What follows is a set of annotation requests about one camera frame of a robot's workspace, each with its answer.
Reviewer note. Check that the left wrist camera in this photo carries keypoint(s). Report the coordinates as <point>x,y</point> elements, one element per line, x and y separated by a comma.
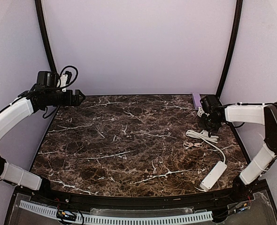
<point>47,78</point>

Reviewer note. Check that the purple power strip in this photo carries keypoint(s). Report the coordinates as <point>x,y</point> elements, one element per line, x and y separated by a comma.
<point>196,100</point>

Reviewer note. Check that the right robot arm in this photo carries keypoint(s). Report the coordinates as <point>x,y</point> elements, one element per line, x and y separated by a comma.
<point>264,114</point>

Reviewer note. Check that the black front table rail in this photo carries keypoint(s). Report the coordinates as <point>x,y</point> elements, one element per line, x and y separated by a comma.
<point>209,200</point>

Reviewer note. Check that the white slotted cable duct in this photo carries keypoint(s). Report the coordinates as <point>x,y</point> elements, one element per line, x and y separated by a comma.
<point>181,216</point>

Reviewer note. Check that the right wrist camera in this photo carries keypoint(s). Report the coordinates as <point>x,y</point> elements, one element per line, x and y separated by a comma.
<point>209,103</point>

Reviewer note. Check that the white power strip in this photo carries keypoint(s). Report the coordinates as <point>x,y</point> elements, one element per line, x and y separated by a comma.
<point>213,176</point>

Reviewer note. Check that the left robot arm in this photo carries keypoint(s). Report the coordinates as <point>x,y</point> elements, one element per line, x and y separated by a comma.
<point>28,103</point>

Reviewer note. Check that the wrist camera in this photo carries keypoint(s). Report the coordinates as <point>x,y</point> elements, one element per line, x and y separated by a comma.
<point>47,78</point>
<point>209,103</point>

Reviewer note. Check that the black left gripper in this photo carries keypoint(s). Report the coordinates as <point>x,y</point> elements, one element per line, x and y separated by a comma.
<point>73,98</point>

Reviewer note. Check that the white plug with cable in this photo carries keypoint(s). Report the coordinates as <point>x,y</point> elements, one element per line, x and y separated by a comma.
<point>206,137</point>

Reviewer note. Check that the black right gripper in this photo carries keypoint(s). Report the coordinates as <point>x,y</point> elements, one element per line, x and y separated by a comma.
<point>211,126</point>

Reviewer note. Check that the left black frame post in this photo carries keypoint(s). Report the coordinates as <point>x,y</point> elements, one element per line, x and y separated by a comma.
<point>44,35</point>

